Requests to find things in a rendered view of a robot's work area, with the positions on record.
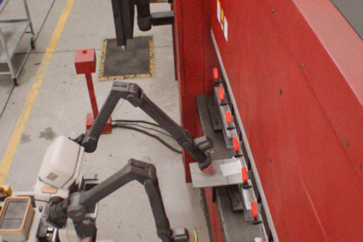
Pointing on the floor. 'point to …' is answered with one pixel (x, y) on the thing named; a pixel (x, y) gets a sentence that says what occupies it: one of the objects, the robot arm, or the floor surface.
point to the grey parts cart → (14, 32)
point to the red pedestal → (82, 57)
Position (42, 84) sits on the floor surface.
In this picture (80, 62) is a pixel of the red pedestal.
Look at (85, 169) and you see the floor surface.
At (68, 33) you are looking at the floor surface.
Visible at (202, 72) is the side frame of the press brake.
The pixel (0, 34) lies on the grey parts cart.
